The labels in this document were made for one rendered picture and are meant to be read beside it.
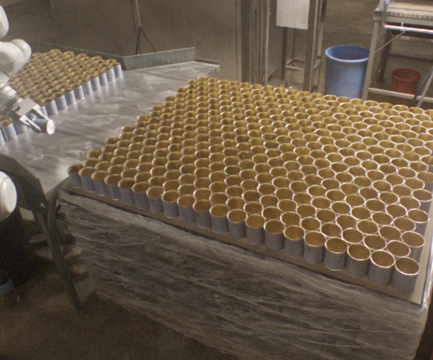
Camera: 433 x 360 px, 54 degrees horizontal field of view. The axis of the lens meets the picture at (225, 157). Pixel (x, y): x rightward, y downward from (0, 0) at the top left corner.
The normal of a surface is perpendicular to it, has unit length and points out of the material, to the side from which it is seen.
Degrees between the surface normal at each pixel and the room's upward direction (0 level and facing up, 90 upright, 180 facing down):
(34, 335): 0
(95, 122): 0
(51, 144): 0
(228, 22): 90
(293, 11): 90
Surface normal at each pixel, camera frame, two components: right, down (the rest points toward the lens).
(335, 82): -0.68, 0.47
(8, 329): -0.03, -0.83
